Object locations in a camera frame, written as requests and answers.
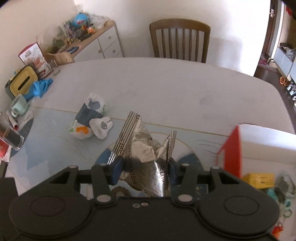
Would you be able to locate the red orange plush toy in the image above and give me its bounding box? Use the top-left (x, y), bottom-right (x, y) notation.
top-left (272, 222), bottom-right (284, 240)

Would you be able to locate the yellow small box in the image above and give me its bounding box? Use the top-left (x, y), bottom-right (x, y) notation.
top-left (242, 173), bottom-right (275, 189)

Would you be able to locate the white shoe cabinet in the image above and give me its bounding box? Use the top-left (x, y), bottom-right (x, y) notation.
top-left (273, 42), bottom-right (295, 81)

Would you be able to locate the white wooden sideboard cabinet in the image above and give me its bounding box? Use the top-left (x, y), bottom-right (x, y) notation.
top-left (43, 20), bottom-right (125, 66)

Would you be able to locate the brown wooden chair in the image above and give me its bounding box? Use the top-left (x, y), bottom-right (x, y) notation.
top-left (149, 19), bottom-right (211, 63)

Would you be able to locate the brown door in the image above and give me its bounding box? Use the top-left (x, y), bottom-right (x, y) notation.
top-left (262, 0), bottom-right (278, 55)

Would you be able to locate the white blue patterned pouch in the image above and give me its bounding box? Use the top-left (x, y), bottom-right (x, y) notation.
top-left (69, 93), bottom-right (105, 140)

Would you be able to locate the yellow grey tissue box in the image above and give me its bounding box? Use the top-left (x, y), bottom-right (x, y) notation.
top-left (4, 65), bottom-right (38, 100)

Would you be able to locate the blue globe toy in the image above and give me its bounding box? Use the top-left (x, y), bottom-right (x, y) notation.
top-left (72, 13), bottom-right (88, 28)

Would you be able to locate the red white snack bag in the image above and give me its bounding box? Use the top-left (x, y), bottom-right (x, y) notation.
top-left (18, 43), bottom-right (51, 79)

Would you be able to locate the silver foil snack bag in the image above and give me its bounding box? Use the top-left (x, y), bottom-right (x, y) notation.
top-left (107, 111), bottom-right (177, 197)

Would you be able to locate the white plush tooth toy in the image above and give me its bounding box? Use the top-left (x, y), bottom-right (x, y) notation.
top-left (89, 116), bottom-right (113, 140)

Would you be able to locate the clear glass jar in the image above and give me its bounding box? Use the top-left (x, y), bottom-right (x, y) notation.
top-left (0, 118), bottom-right (24, 151)

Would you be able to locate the red white cardboard box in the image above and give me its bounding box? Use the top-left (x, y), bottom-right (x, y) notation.
top-left (215, 124), bottom-right (296, 182)

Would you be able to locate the blue cloth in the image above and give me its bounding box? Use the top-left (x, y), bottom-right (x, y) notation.
top-left (24, 78), bottom-right (53, 100)

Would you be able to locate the mint green mug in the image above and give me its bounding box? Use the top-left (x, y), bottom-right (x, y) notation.
top-left (10, 94), bottom-right (29, 117)

